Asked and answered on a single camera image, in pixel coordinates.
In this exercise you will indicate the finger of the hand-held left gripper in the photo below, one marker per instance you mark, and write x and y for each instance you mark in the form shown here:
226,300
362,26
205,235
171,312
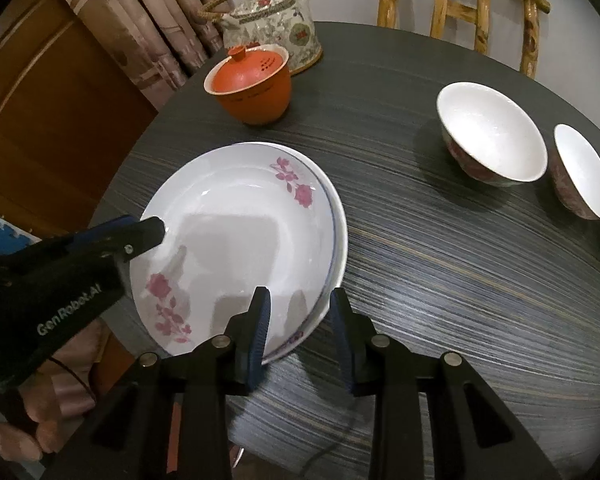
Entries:
100,230
140,240

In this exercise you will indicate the beige patterned curtain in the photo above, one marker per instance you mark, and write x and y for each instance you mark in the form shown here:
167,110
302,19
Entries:
145,25

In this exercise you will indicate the orange cup lid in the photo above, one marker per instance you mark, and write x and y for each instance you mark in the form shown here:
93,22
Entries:
245,70

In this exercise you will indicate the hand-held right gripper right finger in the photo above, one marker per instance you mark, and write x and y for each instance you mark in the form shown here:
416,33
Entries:
341,340

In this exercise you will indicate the medium white floral bowl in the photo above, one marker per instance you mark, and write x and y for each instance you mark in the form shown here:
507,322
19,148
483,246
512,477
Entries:
582,170

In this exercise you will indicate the orange ceramic cup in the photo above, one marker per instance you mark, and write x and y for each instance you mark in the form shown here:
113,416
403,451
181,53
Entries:
255,105

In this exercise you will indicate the medium white floral plate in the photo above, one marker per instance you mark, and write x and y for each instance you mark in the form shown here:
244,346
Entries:
294,341

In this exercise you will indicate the person's left hand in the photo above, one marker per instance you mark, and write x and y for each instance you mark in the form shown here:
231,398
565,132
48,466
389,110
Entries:
45,410

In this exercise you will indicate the floral ceramic teapot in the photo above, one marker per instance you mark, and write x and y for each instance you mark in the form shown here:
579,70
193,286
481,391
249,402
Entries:
280,25

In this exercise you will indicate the large white floral bowl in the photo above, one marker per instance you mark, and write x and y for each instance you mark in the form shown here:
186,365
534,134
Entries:
490,130

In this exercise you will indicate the large white floral plate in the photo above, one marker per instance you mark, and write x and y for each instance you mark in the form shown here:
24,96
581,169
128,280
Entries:
344,255

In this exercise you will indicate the small white floral plate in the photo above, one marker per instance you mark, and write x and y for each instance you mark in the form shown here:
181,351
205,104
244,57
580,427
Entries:
240,220

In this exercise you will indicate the bamboo chair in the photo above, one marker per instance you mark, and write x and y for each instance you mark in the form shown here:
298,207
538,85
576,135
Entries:
445,5

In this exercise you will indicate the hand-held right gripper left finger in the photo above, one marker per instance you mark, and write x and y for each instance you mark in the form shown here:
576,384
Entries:
260,330

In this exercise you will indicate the brown wooden door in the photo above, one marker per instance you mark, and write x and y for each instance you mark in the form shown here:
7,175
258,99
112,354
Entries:
40,100

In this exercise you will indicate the blue foam board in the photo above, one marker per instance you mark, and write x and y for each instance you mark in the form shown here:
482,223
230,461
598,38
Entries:
2,235

